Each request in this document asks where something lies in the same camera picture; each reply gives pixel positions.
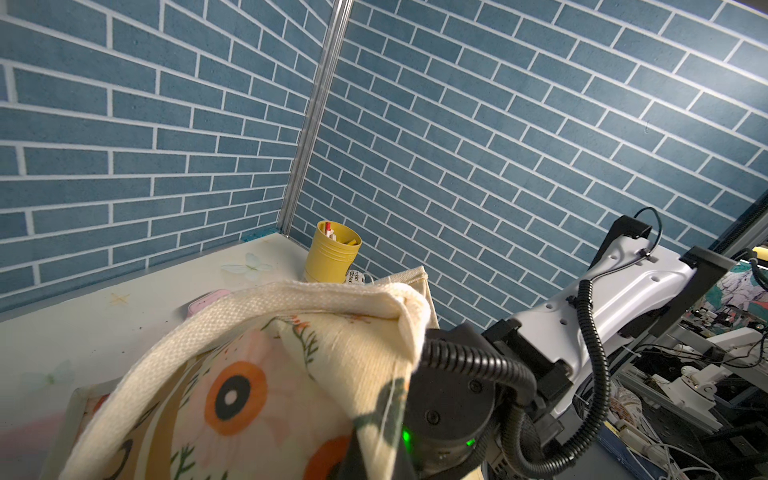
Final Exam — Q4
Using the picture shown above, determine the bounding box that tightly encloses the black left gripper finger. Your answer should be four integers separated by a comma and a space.
335, 432, 368, 480

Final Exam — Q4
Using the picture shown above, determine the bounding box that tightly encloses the floral cream canvas bag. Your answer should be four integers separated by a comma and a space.
44, 267, 437, 479

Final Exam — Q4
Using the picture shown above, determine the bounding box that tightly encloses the pink pencil case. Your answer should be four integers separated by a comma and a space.
186, 289, 231, 318

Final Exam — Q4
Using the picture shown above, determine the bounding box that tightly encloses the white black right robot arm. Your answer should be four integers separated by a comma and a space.
395, 216, 733, 479

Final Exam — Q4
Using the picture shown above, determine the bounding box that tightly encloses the yellow pen cup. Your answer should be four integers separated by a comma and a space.
304, 220, 363, 283

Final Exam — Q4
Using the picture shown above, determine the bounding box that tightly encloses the black corrugated cable conduit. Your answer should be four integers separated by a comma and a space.
419, 278, 612, 480

